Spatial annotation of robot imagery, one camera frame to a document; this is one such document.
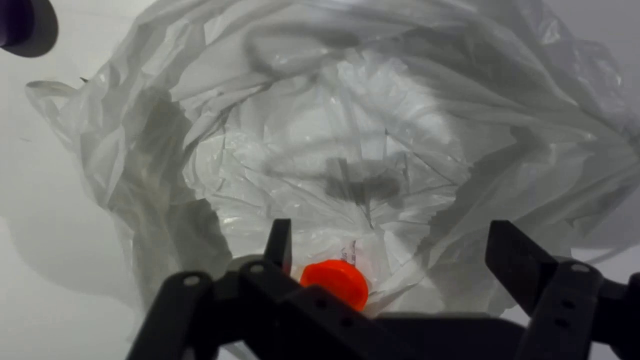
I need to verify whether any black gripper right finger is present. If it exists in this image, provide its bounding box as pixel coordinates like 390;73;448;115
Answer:
484;220;640;360

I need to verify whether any purple play dough tub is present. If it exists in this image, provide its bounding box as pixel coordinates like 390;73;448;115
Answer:
0;0;57;59

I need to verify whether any white plastic bag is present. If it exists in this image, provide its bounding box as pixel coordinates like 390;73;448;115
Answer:
24;0;640;360

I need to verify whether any orange play dough tub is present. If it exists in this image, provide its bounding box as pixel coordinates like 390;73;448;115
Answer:
299;261;369;312

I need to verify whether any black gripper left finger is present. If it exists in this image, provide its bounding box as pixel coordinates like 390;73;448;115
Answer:
126;217;402;360

